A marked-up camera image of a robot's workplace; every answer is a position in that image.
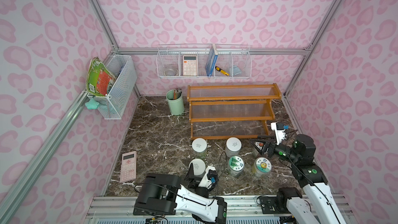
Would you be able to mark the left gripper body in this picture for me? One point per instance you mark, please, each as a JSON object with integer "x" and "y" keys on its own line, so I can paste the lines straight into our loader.
{"x": 193, "y": 177}

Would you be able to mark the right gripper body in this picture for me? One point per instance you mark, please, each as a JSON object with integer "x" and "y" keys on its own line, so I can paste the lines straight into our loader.
{"x": 269, "y": 146}

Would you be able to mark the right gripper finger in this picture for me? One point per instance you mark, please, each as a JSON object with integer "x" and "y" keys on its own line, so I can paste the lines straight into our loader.
{"x": 259, "y": 147}
{"x": 265, "y": 137}

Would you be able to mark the small white lid jar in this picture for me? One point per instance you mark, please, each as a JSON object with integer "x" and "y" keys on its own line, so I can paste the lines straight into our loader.
{"x": 199, "y": 166}

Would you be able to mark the tall white tin jar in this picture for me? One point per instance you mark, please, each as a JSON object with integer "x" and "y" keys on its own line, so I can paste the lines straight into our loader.
{"x": 233, "y": 147}

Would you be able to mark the white lid green label jar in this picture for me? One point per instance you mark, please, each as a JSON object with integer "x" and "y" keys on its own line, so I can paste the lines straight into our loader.
{"x": 199, "y": 147}

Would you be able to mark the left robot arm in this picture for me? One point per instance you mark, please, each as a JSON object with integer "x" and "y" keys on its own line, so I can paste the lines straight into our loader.
{"x": 164, "y": 194}

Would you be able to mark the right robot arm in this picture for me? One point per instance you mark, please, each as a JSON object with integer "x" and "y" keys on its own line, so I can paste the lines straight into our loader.
{"x": 311, "y": 180}

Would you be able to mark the orange wooden three-tier shelf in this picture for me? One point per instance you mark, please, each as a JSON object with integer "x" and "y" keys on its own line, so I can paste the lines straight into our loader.
{"x": 231, "y": 103}

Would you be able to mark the pink calculator on table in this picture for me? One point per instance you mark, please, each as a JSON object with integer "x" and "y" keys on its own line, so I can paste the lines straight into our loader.
{"x": 128, "y": 166}

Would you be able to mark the mint green pencil cup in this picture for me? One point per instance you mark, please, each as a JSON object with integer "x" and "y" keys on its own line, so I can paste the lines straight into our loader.
{"x": 176, "y": 106}

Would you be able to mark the yellow utility knife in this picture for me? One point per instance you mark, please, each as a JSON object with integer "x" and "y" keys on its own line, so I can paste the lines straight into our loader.
{"x": 221, "y": 71}

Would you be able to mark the pencils bundle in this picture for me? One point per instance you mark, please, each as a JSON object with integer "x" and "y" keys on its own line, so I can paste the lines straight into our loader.
{"x": 177, "y": 93}

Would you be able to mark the blue book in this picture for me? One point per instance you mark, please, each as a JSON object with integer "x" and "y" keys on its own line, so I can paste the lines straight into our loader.
{"x": 211, "y": 62}

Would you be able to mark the pink calculator in basket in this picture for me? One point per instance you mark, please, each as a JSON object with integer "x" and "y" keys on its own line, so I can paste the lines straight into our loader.
{"x": 190, "y": 65}

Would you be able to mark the white mesh side basket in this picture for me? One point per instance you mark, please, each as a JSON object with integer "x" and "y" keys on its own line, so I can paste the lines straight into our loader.
{"x": 113, "y": 104}

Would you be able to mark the clear tape roll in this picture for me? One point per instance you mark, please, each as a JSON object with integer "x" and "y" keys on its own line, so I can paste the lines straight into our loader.
{"x": 171, "y": 71}

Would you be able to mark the mint star-shaped toy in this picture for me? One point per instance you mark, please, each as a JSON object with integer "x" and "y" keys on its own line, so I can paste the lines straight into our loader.
{"x": 92, "y": 104}

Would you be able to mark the green red snack bag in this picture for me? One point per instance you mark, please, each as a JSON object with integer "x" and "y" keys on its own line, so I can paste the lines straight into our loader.
{"x": 99, "y": 80}

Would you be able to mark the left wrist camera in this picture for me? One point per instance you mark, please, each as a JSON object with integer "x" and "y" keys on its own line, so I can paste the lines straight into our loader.
{"x": 210, "y": 178}

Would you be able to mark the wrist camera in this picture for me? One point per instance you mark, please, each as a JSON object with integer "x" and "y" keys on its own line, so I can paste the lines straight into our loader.
{"x": 280, "y": 131}
{"x": 210, "y": 178}

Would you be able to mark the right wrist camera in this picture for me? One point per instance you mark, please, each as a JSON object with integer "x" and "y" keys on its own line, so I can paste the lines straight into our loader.
{"x": 280, "y": 131}

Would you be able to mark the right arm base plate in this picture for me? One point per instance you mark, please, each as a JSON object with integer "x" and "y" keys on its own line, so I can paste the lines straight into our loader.
{"x": 268, "y": 204}

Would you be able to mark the aluminium front rail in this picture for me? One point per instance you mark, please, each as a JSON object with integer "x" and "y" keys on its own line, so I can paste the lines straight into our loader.
{"x": 240, "y": 210}

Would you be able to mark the white wire wall basket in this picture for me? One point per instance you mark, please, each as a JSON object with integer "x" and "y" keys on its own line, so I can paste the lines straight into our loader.
{"x": 228, "y": 55}

